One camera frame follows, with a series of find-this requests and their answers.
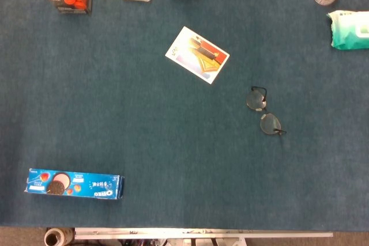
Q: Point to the white picture postcard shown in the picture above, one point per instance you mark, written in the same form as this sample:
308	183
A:
199	56

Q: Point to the green wet wipes pack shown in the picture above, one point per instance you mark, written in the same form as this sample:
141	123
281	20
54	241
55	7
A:
346	33

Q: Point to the brown tape roll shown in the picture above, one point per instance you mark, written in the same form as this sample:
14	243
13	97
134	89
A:
62	237

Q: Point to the black eyeglasses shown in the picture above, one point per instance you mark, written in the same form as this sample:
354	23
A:
269	125

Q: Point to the blue Oreo cookie box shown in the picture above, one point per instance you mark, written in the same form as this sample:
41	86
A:
86	184

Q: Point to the aluminium table edge rail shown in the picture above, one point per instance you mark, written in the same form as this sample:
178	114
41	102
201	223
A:
201	233

